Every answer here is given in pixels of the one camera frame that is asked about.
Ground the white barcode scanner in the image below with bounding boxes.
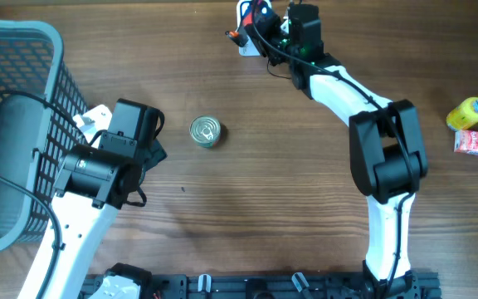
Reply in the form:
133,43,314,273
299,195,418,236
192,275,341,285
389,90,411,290
236,0,272,56

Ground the tin can with pull tab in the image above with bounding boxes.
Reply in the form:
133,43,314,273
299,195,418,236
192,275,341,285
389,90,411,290
189,115,222,148

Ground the grey plastic mesh basket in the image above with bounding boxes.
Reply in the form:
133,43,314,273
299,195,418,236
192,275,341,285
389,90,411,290
0,20,88,252

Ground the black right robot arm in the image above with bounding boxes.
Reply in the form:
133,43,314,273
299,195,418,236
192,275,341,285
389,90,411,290
238,1,428,298

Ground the yellow candy jar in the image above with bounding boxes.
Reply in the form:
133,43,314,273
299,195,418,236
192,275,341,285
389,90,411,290
446,96,478,130

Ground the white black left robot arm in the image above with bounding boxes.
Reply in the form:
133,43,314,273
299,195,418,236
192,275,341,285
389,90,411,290
19,99,167,298

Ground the red black snack packet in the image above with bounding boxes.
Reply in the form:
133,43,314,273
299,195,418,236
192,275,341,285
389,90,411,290
225,0,272,49

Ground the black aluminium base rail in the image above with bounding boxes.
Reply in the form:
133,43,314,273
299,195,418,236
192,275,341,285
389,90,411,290
76,262,442,299

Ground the red white juice carton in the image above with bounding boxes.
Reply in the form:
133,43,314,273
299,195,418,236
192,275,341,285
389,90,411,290
454,130,478,156

